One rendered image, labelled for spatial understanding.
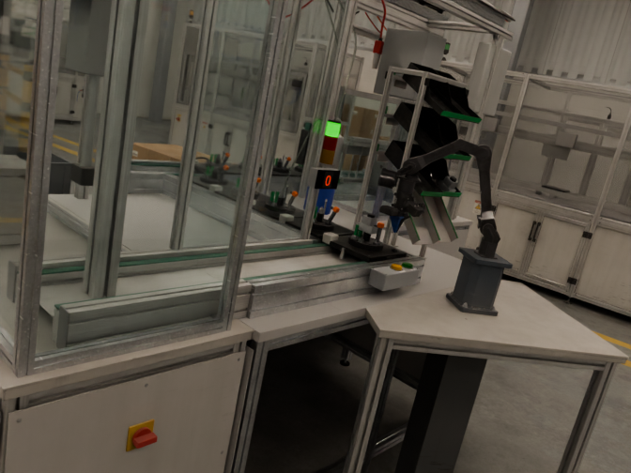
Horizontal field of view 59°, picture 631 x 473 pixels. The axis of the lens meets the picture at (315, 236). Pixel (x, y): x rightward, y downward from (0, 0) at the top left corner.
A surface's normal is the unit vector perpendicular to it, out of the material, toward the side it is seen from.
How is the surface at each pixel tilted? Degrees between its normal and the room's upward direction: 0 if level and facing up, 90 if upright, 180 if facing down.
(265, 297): 90
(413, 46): 90
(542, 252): 90
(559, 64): 90
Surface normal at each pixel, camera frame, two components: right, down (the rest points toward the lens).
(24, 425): 0.72, 0.31
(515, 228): -0.56, 0.10
